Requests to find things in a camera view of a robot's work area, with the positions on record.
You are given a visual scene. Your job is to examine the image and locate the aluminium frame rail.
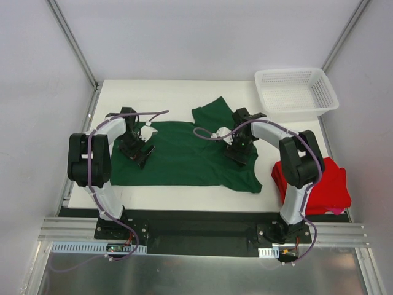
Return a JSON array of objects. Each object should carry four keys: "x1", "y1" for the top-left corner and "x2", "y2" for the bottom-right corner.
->
[{"x1": 37, "y1": 217, "x2": 372, "y2": 248}]

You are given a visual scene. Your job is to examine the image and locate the pink folded t shirt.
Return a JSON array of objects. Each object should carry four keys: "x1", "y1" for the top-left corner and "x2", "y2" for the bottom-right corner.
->
[{"x1": 326, "y1": 208, "x2": 345, "y2": 215}]

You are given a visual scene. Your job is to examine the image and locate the green t shirt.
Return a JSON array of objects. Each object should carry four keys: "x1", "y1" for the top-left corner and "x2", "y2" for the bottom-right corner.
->
[{"x1": 111, "y1": 97, "x2": 262, "y2": 194}]

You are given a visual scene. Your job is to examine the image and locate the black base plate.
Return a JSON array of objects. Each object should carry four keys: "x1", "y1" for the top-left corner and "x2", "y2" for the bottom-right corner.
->
[{"x1": 94, "y1": 210, "x2": 311, "y2": 257}]

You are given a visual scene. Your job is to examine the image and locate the right white cable duct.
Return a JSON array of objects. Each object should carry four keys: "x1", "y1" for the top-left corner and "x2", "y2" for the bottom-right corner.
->
[{"x1": 258, "y1": 246, "x2": 279, "y2": 259}]

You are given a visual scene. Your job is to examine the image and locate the red folded t shirt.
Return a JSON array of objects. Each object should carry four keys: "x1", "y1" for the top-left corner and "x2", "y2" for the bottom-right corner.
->
[{"x1": 271, "y1": 157, "x2": 351, "y2": 223}]

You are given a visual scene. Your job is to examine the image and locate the left white cable duct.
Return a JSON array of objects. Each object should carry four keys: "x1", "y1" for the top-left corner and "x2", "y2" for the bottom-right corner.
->
[{"x1": 51, "y1": 242, "x2": 147, "y2": 255}]

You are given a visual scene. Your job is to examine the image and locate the white cable duct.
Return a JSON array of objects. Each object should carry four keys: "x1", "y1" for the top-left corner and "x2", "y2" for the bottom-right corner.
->
[
  {"x1": 51, "y1": 242, "x2": 147, "y2": 255},
  {"x1": 258, "y1": 246, "x2": 279, "y2": 259}
]

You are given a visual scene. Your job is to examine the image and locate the white plastic basket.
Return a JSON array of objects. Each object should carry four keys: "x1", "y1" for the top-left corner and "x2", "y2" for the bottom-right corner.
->
[{"x1": 254, "y1": 68, "x2": 339, "y2": 122}]

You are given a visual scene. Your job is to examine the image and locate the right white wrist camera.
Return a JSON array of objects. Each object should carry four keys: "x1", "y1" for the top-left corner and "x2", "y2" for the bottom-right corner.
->
[{"x1": 210, "y1": 127, "x2": 233, "y2": 146}]

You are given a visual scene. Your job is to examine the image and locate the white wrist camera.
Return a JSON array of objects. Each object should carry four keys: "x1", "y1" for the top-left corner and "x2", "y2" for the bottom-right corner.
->
[
  {"x1": 210, "y1": 127, "x2": 233, "y2": 146},
  {"x1": 139, "y1": 122, "x2": 158, "y2": 143}
]

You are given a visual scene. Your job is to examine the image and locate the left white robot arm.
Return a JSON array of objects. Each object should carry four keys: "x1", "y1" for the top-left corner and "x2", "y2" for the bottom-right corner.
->
[{"x1": 67, "y1": 107, "x2": 158, "y2": 239}]

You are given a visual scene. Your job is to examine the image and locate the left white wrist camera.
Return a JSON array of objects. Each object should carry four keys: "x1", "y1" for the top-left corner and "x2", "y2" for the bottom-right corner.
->
[{"x1": 139, "y1": 122, "x2": 158, "y2": 143}]

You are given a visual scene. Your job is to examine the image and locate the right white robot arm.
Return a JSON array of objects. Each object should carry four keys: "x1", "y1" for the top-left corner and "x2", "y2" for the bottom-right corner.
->
[{"x1": 225, "y1": 108, "x2": 325, "y2": 244}]

